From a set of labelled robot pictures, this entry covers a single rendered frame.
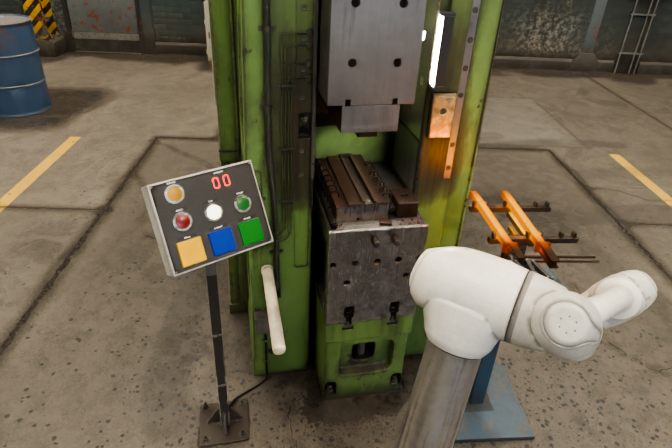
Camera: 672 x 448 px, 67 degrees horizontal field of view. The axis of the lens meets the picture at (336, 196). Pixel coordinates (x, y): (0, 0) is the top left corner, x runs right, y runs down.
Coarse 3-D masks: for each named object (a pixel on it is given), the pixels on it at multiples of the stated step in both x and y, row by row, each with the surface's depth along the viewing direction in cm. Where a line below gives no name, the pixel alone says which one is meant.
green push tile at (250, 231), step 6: (246, 222) 161; (252, 222) 162; (258, 222) 164; (240, 228) 160; (246, 228) 161; (252, 228) 162; (258, 228) 163; (240, 234) 160; (246, 234) 161; (252, 234) 162; (258, 234) 163; (246, 240) 161; (252, 240) 162; (258, 240) 163
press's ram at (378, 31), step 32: (320, 0) 163; (352, 0) 150; (384, 0) 151; (416, 0) 153; (320, 32) 167; (352, 32) 154; (384, 32) 156; (416, 32) 158; (320, 64) 170; (352, 64) 159; (384, 64) 161; (416, 64) 163; (352, 96) 164; (384, 96) 166
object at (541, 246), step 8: (504, 192) 197; (504, 200) 195; (512, 200) 192; (512, 208) 188; (520, 208) 187; (520, 216) 182; (520, 224) 181; (528, 224) 177; (536, 232) 173; (536, 240) 168; (544, 240) 169; (536, 248) 166; (544, 248) 164; (544, 256) 164; (552, 256) 160; (552, 264) 159
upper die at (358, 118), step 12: (336, 108) 173; (348, 108) 166; (360, 108) 167; (372, 108) 168; (384, 108) 168; (396, 108) 169; (336, 120) 174; (348, 120) 168; (360, 120) 169; (372, 120) 170; (384, 120) 171; (396, 120) 172; (348, 132) 170
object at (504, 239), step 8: (472, 192) 196; (472, 200) 194; (480, 200) 191; (480, 208) 187; (488, 208) 186; (488, 216) 181; (488, 224) 180; (496, 224) 176; (496, 232) 173; (504, 232) 172; (504, 240) 167; (504, 248) 165; (512, 248) 162; (520, 256) 158
